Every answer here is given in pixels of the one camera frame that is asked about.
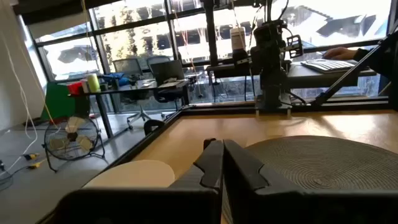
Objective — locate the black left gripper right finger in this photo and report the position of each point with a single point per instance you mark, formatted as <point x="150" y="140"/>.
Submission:
<point x="239" y="168"/>

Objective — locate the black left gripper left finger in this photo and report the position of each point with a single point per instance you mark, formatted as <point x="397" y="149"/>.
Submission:
<point x="211" y="165"/>

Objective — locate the white bowl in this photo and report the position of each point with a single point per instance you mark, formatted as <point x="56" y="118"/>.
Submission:
<point x="133" y="175"/>

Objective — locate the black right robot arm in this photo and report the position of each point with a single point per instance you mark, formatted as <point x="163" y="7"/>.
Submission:
<point x="272" y="84"/>

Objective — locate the white cylindrical container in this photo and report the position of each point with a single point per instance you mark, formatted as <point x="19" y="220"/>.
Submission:
<point x="238" y="37"/>

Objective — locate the dark grey keyboard desk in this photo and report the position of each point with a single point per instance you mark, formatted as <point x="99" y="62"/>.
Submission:
<point x="311" y="77"/>

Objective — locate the grey computer keyboard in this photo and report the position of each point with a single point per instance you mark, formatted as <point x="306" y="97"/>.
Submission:
<point x="326" y="66"/>

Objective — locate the person's hand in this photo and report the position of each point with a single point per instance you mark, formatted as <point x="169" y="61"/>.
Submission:
<point x="339" y="53"/>

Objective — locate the round grey woven placemat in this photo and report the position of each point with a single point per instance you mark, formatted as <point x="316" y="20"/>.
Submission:
<point x="326" y="161"/>

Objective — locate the black office table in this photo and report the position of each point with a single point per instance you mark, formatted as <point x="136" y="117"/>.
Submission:
<point x="136" y="86"/>

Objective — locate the person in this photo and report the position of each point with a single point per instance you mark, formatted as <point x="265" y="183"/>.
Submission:
<point x="382" y="59"/>

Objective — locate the grey mesh office chair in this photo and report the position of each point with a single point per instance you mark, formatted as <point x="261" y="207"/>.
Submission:
<point x="157" y="59"/>
<point x="127" y="67"/>

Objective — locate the blue cloth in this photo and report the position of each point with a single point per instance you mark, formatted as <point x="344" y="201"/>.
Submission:
<point x="115" y="77"/>

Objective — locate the black floor fan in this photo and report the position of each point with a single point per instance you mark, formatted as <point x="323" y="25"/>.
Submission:
<point x="72" y="137"/>

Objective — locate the yellow-green roll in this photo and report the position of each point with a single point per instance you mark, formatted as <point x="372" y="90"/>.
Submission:
<point x="93" y="82"/>

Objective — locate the red box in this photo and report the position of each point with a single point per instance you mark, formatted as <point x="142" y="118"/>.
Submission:
<point x="74" y="88"/>

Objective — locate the black frame clamp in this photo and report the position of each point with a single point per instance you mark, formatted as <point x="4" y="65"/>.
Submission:
<point x="154" y="126"/>

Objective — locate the black window frame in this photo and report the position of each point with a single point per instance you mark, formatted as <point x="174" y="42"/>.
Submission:
<point x="130" y="27"/>

